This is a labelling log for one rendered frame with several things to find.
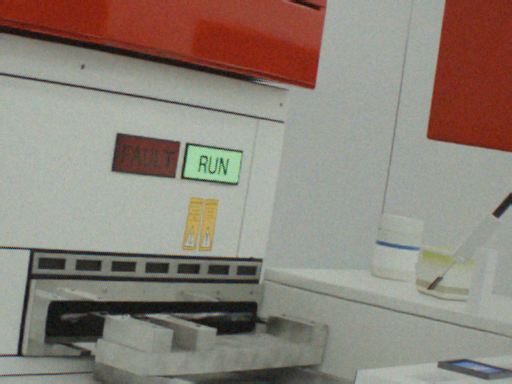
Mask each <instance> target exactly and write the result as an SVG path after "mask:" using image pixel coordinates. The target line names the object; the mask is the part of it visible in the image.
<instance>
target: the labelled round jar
mask: <svg viewBox="0 0 512 384"><path fill-rule="evenodd" d="M423 225H424V222H423V221H421V220H416V219H411V218H405V217H399V216H392V215H385V214H382V215H381V217H380V223H379V228H380V229H379V230H378V231H377V235H376V241H375V247H374V253H373V259H372V267H371V275H372V276H374V277H378V278H381V277H382V279H383V278H387V279H392V280H398V281H406V282H411V281H413V280H414V275H415V270H416V264H417V261H418V258H419V251H420V244H421V237H420V236H419V234H421V233H422V231H423Z"/></svg>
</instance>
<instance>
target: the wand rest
mask: <svg viewBox="0 0 512 384"><path fill-rule="evenodd" d="M501 224H502V216H501V217H500V218H499V219H498V218H496V217H495V216H493V215H492V214H490V213H489V212H486V213H485V214H484V215H483V216H482V218H481V220H480V221H479V222H478V224H477V225H476V226H475V227H474V228H473V230H472V231H471V232H470V233H469V234H468V235H467V236H466V237H465V238H464V239H463V241H462V242H461V243H460V244H459V245H458V246H457V247H456V248H455V249H454V250H453V252H452V253H451V256H450V257H451V258H453V259H454V260H455V261H456V262H457V263H458V264H462V265H463V264H464V265H466V264H469V263H470V262H471V261H472V258H473V257H474V256H475V258H474V262H473V268H472V274H471V280H470V286H469V292H468V298H467V304H466V310H467V311H471V312H475V313H488V308H489V302H490V296H491V291H492V285H493V279H494V273H495V267H496V261H497V255H498V251H496V250H491V249H484V248H481V247H482V246H483V245H484V244H485V243H486V242H487V240H488V239H489V238H490V237H491V236H492V235H493V234H494V233H495V231H496V230H497V229H498V228H499V226H500V225H501Z"/></svg>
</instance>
